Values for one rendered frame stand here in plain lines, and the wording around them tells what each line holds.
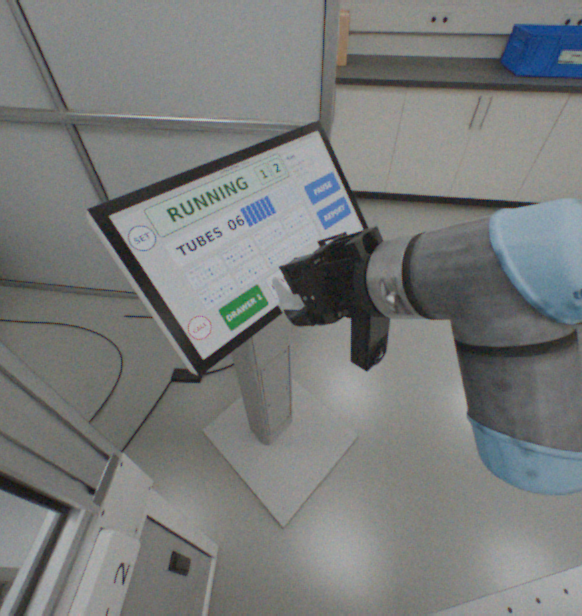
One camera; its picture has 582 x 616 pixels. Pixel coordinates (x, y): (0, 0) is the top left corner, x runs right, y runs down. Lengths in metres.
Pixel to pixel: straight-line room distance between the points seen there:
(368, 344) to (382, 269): 0.12
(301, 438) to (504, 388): 1.30
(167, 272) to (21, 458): 0.30
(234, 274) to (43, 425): 0.35
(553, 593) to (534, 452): 0.54
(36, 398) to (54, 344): 1.78
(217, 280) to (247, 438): 1.02
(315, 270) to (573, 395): 0.23
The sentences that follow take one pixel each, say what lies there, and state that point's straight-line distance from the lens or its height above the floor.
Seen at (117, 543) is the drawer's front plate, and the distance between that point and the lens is 0.61.
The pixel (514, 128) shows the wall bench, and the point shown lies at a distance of 2.91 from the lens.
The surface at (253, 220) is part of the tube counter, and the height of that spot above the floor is 1.10.
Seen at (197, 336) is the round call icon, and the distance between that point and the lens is 0.59.
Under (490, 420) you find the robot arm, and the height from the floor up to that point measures 1.23.
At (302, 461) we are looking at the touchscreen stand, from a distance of 1.49.
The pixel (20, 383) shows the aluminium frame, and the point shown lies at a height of 1.18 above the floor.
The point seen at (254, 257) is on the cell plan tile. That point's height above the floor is 1.06.
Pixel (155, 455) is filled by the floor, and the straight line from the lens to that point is 1.64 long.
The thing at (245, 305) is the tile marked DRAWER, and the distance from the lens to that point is 0.62.
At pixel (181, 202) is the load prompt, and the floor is 1.17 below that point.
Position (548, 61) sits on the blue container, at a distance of 2.99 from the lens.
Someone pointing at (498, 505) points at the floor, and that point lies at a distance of 1.68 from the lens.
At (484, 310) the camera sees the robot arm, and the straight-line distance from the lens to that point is 0.25.
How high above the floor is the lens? 1.46
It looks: 46 degrees down
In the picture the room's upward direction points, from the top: straight up
